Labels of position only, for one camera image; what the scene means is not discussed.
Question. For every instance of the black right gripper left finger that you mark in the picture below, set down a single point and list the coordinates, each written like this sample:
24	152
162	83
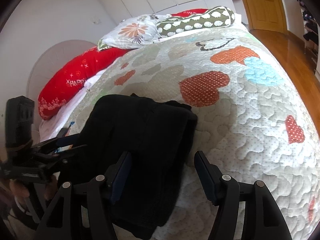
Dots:
82	211

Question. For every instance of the green white bolster pillow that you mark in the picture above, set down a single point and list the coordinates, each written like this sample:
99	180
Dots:
217	17

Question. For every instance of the white bed sheet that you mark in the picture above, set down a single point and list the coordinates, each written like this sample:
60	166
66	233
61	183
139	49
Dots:
50	128

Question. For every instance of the wooden door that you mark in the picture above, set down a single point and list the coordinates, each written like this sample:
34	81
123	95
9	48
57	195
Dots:
266	15

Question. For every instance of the red long pillow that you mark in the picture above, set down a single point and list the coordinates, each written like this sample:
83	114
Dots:
66	82

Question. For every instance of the black pants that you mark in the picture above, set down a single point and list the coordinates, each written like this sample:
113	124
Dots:
157	139

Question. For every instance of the white floral pillow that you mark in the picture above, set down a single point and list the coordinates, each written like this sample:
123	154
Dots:
133	33

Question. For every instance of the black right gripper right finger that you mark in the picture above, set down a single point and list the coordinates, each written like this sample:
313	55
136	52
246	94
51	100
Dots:
263	218

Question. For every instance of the person's left hand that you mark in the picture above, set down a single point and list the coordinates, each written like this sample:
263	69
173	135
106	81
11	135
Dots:
21	191

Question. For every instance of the red pillow behind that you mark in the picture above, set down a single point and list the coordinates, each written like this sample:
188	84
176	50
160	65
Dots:
189	12

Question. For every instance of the shoe rack with clutter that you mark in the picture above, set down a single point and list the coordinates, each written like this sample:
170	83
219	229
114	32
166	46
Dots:
310	36

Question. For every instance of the heart patterned quilt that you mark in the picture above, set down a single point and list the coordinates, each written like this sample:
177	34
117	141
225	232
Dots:
252	122

